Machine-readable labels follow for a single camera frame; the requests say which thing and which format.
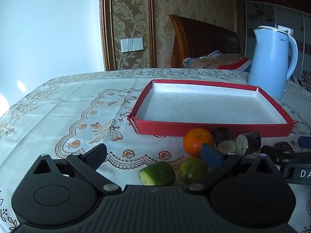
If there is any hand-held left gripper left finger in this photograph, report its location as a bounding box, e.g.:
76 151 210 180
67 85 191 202
33 144 122 196

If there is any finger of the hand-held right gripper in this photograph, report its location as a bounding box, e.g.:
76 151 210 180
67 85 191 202
260 145 295 165
298 136 311 149

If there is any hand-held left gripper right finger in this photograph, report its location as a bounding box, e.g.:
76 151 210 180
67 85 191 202
187 143 280 196

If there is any short dark sugarcane piece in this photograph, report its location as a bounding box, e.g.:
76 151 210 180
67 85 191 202
274 141 294 151

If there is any large orange tangerine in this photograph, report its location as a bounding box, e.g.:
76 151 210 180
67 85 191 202
183 128 215 158

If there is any green tangerine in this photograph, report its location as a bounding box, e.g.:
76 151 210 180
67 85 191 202
180 157 209 185

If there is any shallow red cardboard box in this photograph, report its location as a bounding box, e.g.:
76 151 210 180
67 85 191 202
127 79 295 137

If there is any green cucumber piece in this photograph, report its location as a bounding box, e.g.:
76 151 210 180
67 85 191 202
139 161 176 186

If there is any colourful floral cloth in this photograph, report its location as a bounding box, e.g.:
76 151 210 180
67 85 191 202
295 69 311 90

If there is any light blue electric kettle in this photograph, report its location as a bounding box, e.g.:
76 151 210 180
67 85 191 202
247 26 298 99

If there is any folded cloth on chair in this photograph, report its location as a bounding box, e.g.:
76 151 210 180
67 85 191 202
183 50 253 72

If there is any wardrobe with sliding doors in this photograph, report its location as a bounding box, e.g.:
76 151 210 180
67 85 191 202
242 0 311 80

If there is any white wall switch panel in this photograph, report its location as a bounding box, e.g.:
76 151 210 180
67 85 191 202
121 37 144 53

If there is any gold wall panel frame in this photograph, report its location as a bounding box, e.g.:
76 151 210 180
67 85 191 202
99 0 156 71

